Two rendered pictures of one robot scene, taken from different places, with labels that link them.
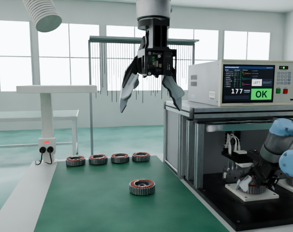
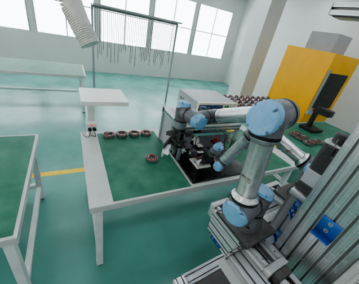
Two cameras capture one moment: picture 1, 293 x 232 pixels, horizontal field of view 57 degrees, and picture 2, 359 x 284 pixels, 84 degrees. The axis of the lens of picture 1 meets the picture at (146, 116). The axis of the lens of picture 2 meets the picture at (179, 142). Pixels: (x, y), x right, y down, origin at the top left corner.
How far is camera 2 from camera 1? 76 cm
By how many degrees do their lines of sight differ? 28
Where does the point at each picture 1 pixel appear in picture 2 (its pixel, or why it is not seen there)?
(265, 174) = (207, 160)
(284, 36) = (241, 18)
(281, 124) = (217, 146)
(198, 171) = (178, 153)
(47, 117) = (91, 110)
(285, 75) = not seen: hidden behind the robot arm
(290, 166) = (216, 168)
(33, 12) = (80, 36)
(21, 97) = (18, 35)
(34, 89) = (92, 103)
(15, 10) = not seen: outside the picture
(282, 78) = not seen: hidden behind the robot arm
